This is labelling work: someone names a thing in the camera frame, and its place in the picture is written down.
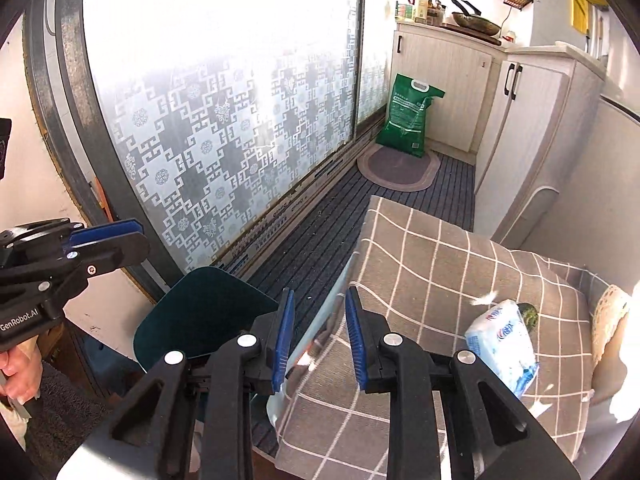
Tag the yellow hanging board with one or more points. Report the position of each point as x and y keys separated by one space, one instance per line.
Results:
x=579 y=5

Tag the oval grey floor mat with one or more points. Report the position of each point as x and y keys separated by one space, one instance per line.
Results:
x=395 y=165

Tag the person's left hand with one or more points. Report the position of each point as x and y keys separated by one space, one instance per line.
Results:
x=20 y=370

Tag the frosted patterned sliding window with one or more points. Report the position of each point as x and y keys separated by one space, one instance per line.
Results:
x=225 y=110

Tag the blue tissue packet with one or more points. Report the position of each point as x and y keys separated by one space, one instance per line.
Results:
x=500 y=345

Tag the cream lace cloth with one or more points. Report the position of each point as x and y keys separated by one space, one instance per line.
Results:
x=610 y=320

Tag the white refrigerator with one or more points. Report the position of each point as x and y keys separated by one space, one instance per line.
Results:
x=590 y=200

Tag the dark wok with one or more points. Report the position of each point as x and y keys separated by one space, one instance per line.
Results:
x=475 y=22

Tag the dried fruit peel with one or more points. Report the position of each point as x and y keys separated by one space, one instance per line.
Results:
x=529 y=316

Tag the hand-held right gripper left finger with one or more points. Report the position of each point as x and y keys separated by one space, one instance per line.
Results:
x=282 y=345

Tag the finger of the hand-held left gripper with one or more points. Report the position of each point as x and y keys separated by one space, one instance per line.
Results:
x=107 y=230
x=115 y=252

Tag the double-door white cabinet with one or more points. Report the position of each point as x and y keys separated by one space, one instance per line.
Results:
x=540 y=125

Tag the row of seasoning bottles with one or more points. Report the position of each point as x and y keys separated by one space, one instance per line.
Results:
x=422 y=7

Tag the dark green trash bin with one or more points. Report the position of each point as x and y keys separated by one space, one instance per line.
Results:
x=205 y=310

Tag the small red white jar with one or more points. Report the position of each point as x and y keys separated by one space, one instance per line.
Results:
x=507 y=36

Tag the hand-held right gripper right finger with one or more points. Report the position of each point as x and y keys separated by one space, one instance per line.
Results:
x=357 y=345

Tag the green rice bag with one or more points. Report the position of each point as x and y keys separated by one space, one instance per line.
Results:
x=407 y=120

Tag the grey checked tablecloth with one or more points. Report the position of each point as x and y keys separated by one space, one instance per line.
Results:
x=425 y=270

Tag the single-door white cabinet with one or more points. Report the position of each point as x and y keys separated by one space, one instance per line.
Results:
x=445 y=90

